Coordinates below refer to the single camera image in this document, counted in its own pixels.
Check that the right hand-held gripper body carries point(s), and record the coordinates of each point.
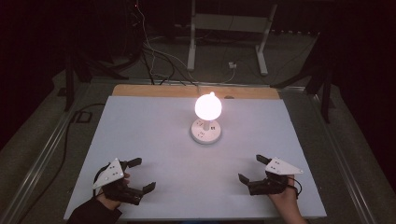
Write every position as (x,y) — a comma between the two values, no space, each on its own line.
(281,168)

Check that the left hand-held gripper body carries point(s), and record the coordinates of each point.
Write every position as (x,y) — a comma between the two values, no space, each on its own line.
(109,174)

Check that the person's left hand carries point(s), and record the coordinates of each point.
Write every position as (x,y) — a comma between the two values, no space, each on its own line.
(110,204)

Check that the person's right hand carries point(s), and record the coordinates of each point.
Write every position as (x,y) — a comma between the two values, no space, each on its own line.
(288,197)

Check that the white table board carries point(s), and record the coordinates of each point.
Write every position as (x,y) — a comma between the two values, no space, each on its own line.
(174,177)

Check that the white round socket base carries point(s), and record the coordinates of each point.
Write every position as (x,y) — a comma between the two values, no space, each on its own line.
(199,134)

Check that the glowing white globe lamp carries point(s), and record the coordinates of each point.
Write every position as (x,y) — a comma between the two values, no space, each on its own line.
(208,107)

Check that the black metal stand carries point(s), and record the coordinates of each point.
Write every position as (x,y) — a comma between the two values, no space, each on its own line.
(326,101)
(69,88)

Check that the white metal stand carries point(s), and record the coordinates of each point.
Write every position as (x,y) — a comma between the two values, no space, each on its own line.
(229,23)

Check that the aluminium rail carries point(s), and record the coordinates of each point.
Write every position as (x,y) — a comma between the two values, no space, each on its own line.
(342,155)
(42,155)
(249,85)

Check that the black flat bracket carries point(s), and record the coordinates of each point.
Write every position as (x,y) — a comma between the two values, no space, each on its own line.
(75,117)

